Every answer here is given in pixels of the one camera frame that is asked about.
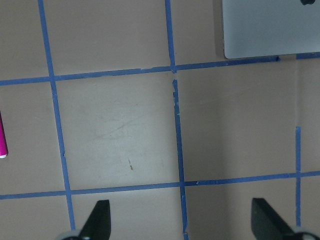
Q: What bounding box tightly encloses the silver laptop notebook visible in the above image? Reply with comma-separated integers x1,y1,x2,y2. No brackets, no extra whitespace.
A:
221,0,320,59

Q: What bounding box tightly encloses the pink marker pen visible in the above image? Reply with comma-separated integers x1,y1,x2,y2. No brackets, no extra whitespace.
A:
0,118,8,159

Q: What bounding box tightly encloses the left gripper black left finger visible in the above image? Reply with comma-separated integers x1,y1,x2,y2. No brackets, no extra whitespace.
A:
77,200,111,240

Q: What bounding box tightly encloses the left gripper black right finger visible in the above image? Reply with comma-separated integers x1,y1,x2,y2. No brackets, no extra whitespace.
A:
251,198,296,240

